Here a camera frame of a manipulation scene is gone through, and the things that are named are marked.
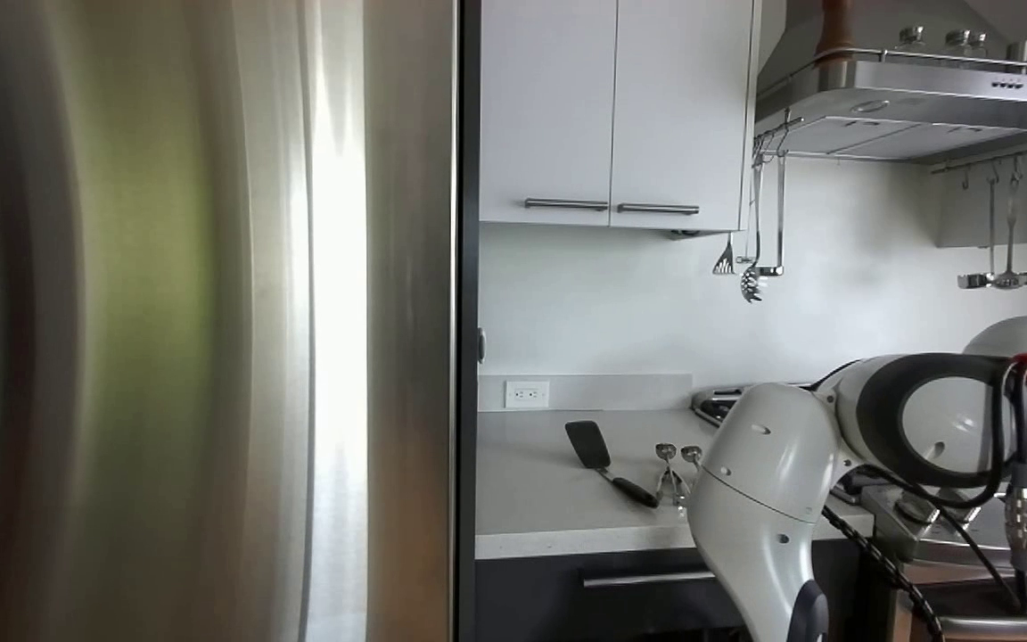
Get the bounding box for stainless steel refrigerator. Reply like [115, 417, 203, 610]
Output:
[0, 0, 482, 642]

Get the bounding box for hanging utensils left group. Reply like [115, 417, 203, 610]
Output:
[712, 156, 790, 302]

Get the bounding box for hanging ladles right group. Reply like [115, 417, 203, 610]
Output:
[959, 173, 1027, 291]

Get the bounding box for black spatula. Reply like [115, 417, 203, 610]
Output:
[564, 423, 655, 506]

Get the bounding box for white upper cabinet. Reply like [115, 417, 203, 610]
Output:
[477, 0, 760, 235]

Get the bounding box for white wall outlet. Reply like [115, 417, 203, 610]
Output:
[503, 379, 550, 409]

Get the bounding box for grey kitchen countertop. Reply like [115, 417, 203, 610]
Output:
[475, 402, 898, 564]

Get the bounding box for stainless range hood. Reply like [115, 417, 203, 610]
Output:
[758, 0, 1027, 161]

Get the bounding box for silver measuring spoons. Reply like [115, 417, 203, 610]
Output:
[655, 442, 704, 506]

